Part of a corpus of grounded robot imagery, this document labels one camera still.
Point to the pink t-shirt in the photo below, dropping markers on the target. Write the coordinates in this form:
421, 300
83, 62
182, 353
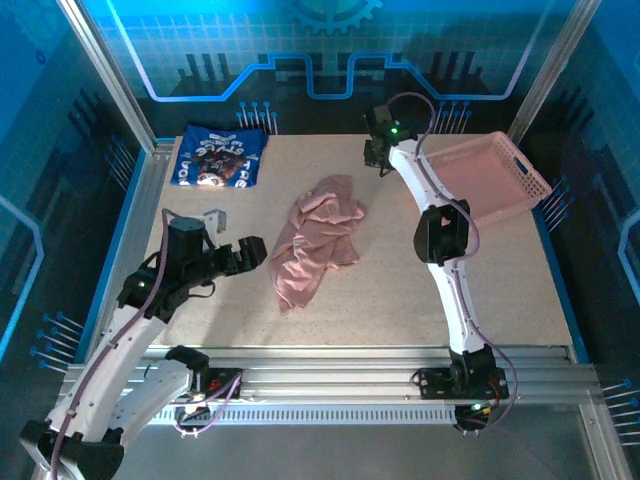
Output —
310, 235

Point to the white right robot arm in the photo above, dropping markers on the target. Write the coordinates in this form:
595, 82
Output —
460, 310

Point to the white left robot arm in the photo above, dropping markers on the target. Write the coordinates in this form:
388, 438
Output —
125, 340

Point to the blue printed t-shirt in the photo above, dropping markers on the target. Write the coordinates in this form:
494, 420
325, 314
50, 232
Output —
215, 155

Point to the pink plastic basket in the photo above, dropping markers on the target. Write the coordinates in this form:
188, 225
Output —
480, 175

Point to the black electronics board with LEDs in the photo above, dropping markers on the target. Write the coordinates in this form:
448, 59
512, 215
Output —
472, 412

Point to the aluminium side rail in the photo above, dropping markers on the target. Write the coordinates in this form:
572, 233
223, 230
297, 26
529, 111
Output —
145, 190

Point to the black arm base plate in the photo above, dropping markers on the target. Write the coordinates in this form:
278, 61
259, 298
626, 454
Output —
222, 385
435, 385

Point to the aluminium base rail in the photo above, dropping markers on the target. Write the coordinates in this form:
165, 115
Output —
325, 375

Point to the aluminium frame post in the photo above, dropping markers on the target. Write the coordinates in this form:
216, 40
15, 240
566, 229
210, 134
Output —
105, 70
550, 70

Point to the aluminium lower frame bar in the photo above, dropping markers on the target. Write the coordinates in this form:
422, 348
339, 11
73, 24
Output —
610, 450

